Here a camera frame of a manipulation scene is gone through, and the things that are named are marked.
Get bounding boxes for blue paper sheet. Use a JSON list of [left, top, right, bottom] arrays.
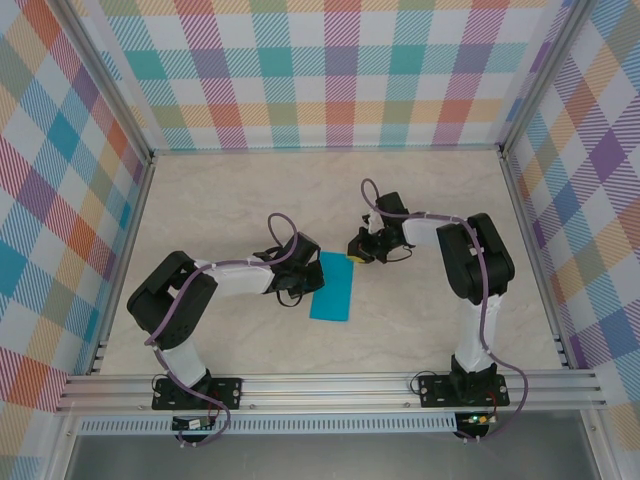
[[308, 250, 356, 324]]

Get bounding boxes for grey metal sheet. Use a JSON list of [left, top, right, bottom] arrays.
[[64, 432, 601, 480]]

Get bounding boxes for thin black right gripper cable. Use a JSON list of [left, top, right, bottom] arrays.
[[384, 243, 417, 264]]

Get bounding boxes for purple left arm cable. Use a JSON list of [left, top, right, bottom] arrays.
[[144, 213, 305, 448]]

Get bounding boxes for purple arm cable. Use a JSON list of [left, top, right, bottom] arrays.
[[360, 178, 530, 444], [144, 213, 305, 448]]

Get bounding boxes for aluminium table edge rail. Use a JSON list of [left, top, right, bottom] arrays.
[[87, 152, 157, 376], [499, 149, 574, 371], [148, 143, 505, 157]]

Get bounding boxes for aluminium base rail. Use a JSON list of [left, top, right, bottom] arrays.
[[54, 368, 609, 414]]

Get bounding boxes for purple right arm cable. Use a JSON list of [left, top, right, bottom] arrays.
[[360, 178, 530, 444]]

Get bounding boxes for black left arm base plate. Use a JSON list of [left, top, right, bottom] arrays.
[[151, 377, 245, 412]]

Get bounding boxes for slotted grey cable duct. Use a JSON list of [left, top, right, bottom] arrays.
[[78, 413, 459, 435]]

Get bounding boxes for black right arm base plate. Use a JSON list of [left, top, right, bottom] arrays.
[[417, 373, 511, 409]]

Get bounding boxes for aluminium frame post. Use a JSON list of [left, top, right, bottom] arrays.
[[497, 0, 599, 156], [57, 0, 155, 164]]

